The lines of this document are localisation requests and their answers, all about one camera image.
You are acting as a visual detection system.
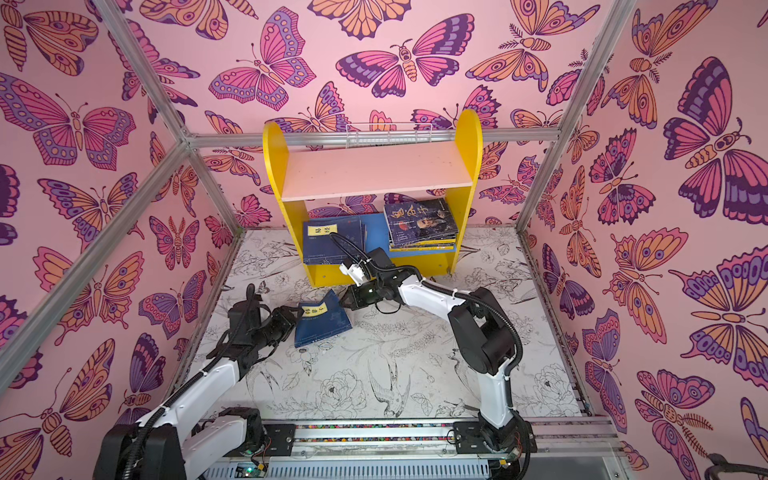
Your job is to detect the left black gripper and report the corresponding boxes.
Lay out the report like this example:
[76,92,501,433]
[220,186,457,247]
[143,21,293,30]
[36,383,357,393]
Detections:
[249,305,304,353]

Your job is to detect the dark blue portrait book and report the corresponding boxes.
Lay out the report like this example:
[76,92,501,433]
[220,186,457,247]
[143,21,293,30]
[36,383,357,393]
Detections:
[384,198,459,247]

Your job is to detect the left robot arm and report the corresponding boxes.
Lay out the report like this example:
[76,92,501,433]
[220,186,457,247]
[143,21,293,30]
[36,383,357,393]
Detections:
[93,295,303,479]

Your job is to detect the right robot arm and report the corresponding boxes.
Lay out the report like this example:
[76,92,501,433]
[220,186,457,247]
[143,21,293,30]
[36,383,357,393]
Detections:
[339,249,533,454]

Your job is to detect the yellow pink blue bookshelf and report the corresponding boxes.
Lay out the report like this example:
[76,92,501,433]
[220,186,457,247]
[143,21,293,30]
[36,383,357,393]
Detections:
[262,110,484,277]

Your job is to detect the small green circuit board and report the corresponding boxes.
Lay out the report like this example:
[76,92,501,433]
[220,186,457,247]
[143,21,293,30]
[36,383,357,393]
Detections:
[234,462,267,479]

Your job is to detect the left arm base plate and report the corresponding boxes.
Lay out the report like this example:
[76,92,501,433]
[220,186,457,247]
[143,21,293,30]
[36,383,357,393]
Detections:
[258,423,297,458]

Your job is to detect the white wire basket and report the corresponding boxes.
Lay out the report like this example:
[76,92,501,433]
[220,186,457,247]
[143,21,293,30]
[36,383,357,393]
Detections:
[344,121,455,148]

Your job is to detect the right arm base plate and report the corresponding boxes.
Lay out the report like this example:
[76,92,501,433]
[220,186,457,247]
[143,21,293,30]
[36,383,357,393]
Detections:
[452,418,538,456]

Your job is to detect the aluminium frame bars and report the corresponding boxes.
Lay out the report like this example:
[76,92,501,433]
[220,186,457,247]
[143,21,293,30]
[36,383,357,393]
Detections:
[1,1,635,388]

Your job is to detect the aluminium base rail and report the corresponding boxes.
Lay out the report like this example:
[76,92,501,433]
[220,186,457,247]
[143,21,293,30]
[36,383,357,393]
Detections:
[113,418,631,480]

